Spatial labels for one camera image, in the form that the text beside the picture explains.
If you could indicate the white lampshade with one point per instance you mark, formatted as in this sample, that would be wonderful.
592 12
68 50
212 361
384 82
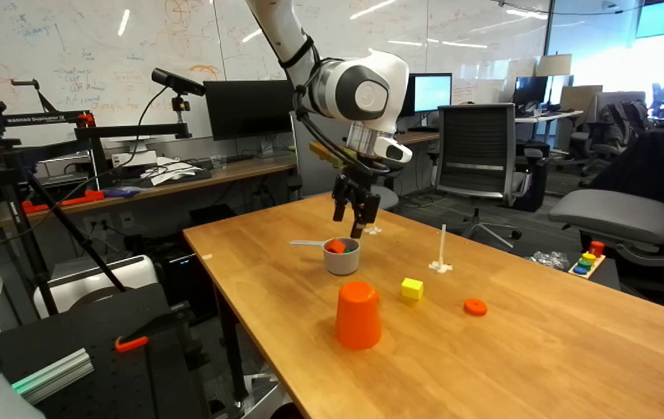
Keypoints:
555 66

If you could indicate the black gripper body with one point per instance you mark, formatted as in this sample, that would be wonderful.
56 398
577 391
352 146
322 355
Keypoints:
358 182

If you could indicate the white peg stand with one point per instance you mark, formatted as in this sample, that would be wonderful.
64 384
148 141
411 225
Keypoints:
442 268
372 229

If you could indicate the yellow wooden block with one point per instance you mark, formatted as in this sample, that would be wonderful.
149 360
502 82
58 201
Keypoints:
411 290

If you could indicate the wooden block tray toy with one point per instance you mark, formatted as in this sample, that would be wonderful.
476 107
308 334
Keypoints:
585 264

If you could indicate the white papers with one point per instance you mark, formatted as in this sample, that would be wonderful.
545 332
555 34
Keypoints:
167 170

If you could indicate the grey measuring cup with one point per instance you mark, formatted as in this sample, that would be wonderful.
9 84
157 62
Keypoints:
343 267

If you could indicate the black low cart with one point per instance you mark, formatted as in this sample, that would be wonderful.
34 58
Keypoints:
112 373

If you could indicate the orange disc with hole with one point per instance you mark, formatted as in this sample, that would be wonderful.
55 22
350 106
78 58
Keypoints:
476 307

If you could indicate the red wooden block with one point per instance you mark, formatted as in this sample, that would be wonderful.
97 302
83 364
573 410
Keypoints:
334 248

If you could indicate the long wooden workbench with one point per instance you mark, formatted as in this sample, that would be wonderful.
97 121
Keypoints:
223 172

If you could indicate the black mesh office chair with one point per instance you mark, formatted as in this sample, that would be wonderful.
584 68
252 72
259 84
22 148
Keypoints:
473 155

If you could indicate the black boom camera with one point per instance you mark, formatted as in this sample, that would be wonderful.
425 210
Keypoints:
181 82

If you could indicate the lit screen monitor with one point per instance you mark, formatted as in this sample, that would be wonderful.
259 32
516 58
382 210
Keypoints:
430 93

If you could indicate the colourful stacking toy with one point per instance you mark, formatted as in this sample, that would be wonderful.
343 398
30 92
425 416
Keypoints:
598 248

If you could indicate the grey office chair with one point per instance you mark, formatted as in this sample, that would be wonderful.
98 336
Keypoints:
617 212

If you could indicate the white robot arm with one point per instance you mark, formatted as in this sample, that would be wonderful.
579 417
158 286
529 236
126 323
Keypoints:
355 89

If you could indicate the orange plastic cup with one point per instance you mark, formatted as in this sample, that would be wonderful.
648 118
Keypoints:
358 317

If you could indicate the white ABB robot base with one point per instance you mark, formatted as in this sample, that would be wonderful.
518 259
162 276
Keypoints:
93 283

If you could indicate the black draped cloth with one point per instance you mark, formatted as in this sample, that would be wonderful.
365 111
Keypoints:
647 163

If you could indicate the wide black monitor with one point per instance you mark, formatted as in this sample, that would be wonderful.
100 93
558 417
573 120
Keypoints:
251 107

